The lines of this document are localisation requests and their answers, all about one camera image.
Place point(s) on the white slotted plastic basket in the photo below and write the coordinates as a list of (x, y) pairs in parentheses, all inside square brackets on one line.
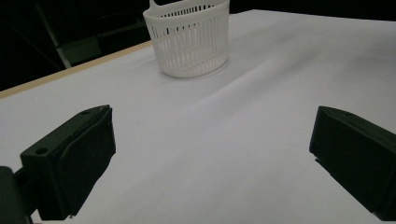
[(190, 46)]

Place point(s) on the metal stand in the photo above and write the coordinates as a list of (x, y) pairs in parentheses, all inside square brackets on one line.
[(81, 49)]

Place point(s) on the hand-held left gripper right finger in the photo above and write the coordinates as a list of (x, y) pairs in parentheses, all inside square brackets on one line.
[(355, 152)]

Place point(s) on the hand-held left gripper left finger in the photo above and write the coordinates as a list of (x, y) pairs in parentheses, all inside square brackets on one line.
[(71, 158)]

